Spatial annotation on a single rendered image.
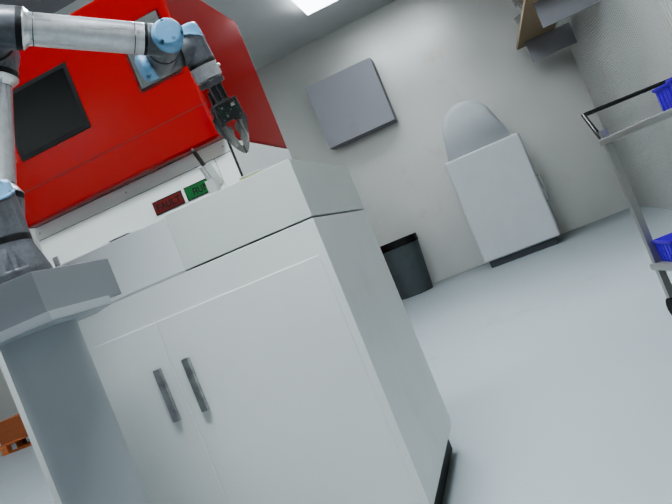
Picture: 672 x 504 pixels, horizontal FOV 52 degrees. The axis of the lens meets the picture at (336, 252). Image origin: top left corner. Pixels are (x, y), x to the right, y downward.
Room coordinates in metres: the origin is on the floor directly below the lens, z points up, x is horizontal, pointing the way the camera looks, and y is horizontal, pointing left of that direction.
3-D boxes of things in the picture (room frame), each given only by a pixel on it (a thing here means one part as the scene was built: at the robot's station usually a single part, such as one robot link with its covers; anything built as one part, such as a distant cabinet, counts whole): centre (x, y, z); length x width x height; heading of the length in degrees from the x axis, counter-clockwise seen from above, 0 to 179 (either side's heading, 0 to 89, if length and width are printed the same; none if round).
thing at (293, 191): (1.95, 0.11, 0.89); 0.62 x 0.35 x 0.14; 166
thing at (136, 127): (2.71, 0.51, 1.52); 0.81 x 0.75 x 0.60; 76
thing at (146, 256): (1.81, 0.61, 0.89); 0.55 x 0.09 x 0.14; 76
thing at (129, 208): (2.41, 0.59, 1.02); 0.81 x 0.03 x 0.40; 76
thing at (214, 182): (1.97, 0.25, 1.03); 0.06 x 0.04 x 0.13; 166
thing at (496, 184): (7.26, -1.84, 0.85); 0.83 x 0.74 x 1.70; 76
